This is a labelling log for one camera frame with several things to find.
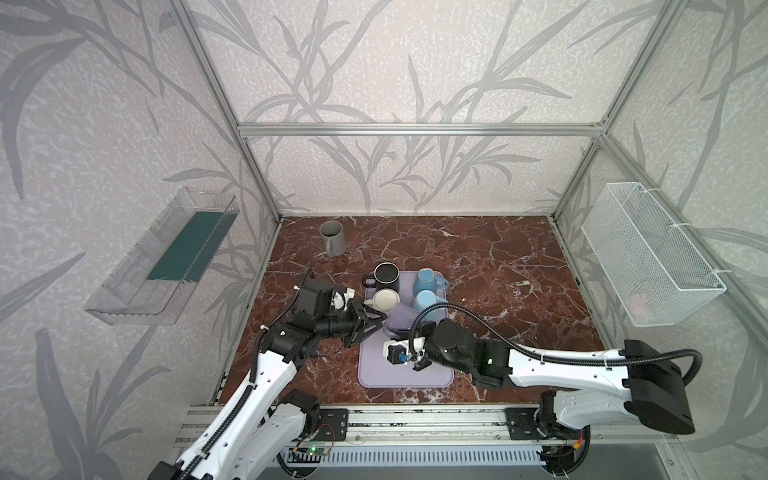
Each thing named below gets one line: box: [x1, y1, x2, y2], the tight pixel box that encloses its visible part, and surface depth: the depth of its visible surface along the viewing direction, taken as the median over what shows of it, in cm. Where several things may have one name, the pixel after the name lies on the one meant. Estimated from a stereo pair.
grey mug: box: [319, 220, 347, 257], surface depth 106 cm
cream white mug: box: [364, 289, 400, 313], surface depth 90 cm
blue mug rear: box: [413, 268, 450, 297], surface depth 93 cm
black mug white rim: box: [362, 262, 400, 292], surface depth 93 cm
